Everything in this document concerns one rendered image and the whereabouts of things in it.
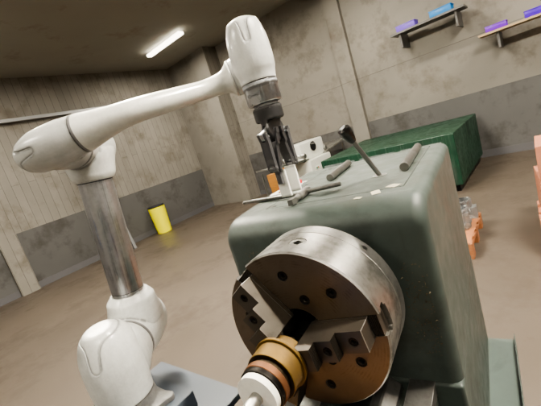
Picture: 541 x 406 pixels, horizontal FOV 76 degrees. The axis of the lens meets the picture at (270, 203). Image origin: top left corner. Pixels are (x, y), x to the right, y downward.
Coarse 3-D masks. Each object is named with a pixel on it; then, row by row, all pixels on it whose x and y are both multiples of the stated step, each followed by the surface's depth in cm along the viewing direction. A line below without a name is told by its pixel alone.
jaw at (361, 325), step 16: (320, 320) 60; (336, 320) 58; (352, 320) 56; (368, 320) 55; (384, 320) 56; (304, 336) 57; (320, 336) 55; (336, 336) 54; (352, 336) 53; (368, 336) 53; (304, 352) 53; (320, 352) 54; (336, 352) 53; (352, 352) 54; (368, 352) 52
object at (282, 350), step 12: (264, 348) 54; (276, 348) 54; (288, 348) 54; (252, 360) 54; (264, 360) 52; (276, 360) 52; (288, 360) 52; (300, 360) 53; (252, 372) 51; (264, 372) 50; (276, 372) 50; (288, 372) 51; (300, 372) 53; (276, 384) 49; (288, 384) 51; (300, 384) 55; (288, 396) 51
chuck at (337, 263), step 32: (256, 256) 65; (288, 256) 59; (320, 256) 57; (352, 256) 60; (288, 288) 61; (320, 288) 58; (352, 288) 55; (384, 288) 59; (384, 352) 56; (320, 384) 65; (352, 384) 61
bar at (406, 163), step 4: (416, 144) 103; (420, 144) 105; (412, 148) 98; (416, 148) 99; (420, 148) 104; (412, 152) 93; (416, 152) 96; (408, 156) 88; (412, 156) 90; (404, 160) 84; (408, 160) 85; (412, 160) 88; (400, 164) 83; (404, 164) 83; (408, 164) 83; (400, 168) 84; (404, 168) 83
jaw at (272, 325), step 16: (240, 288) 62; (256, 288) 62; (240, 304) 63; (256, 304) 60; (272, 304) 62; (256, 320) 59; (272, 320) 59; (288, 320) 61; (256, 336) 58; (272, 336) 57
